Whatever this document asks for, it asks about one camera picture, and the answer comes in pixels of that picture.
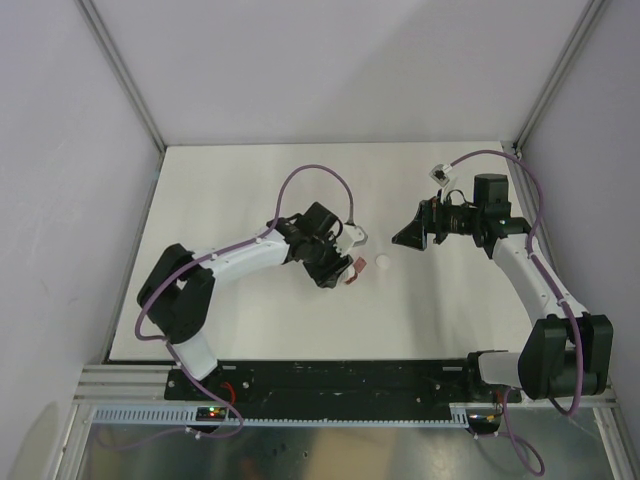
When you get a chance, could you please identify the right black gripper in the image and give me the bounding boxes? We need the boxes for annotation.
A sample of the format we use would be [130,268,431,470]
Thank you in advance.
[392,189,483,251]

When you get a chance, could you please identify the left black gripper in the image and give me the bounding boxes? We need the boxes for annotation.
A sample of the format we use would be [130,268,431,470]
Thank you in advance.
[302,231,352,289]

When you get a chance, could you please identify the red pill organizer box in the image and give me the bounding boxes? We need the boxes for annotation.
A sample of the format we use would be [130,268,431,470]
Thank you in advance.
[343,257,367,285]

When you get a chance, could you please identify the white bottle cap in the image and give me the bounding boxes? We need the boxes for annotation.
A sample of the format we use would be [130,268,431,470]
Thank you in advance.
[375,254,391,270]

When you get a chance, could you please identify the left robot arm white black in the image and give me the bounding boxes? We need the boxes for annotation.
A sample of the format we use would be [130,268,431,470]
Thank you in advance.
[137,202,367,399]

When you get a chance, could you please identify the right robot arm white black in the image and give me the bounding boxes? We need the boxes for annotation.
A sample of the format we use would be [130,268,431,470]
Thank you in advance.
[392,174,613,401]

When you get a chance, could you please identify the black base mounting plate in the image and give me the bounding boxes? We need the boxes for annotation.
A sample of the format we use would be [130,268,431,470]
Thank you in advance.
[164,357,506,418]

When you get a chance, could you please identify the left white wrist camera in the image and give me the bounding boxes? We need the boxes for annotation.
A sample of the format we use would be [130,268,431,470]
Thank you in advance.
[339,223,368,251]

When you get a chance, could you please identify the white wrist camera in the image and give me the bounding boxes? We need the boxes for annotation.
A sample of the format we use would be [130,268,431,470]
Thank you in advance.
[429,164,455,188]
[339,223,368,251]

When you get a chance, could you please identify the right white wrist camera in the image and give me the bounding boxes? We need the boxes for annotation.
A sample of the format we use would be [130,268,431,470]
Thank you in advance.
[429,164,455,188]

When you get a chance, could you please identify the grey slotted cable duct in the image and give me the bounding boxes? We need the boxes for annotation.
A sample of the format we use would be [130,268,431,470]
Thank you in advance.
[93,404,483,428]

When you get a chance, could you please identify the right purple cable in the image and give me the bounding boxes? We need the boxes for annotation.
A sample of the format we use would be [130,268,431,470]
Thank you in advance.
[447,149,586,475]

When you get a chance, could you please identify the right aluminium frame post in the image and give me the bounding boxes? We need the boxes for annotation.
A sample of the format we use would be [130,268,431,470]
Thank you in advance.
[511,0,611,155]

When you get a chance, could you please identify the aluminium frame post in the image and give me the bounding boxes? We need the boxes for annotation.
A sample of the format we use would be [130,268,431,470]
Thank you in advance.
[511,0,611,155]
[74,0,167,154]

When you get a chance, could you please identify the left aluminium frame post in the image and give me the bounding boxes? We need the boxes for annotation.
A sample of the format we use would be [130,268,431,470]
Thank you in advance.
[74,0,167,154]

